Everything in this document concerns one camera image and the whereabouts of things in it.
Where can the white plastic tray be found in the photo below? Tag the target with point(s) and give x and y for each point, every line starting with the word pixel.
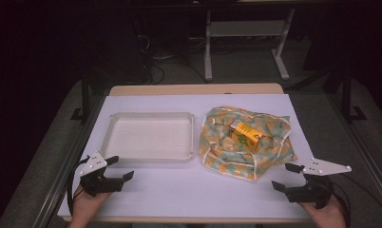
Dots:
pixel 149 139

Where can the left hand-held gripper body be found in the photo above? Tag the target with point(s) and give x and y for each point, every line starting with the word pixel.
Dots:
pixel 92 185

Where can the aluminium frame rail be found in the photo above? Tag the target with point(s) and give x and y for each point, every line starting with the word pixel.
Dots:
pixel 366 148
pixel 62 171

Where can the white metal table frame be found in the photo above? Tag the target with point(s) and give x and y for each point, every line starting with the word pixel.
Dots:
pixel 246 28

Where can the white table mat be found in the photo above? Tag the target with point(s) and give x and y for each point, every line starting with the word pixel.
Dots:
pixel 179 190

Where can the person's left hand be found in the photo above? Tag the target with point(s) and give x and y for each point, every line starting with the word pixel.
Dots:
pixel 89 202

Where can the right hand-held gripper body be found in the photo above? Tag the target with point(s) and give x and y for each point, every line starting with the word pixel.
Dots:
pixel 312 190

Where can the orange green patterned cloth bag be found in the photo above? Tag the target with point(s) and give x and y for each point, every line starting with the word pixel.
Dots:
pixel 217 152

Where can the yellow juice carton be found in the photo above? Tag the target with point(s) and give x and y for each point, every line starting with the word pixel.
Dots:
pixel 246 135

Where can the black metal stand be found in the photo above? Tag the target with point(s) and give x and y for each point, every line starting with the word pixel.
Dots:
pixel 347 101
pixel 84 104

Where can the person's right hand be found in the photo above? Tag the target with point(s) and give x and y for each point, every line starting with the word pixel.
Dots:
pixel 325 217

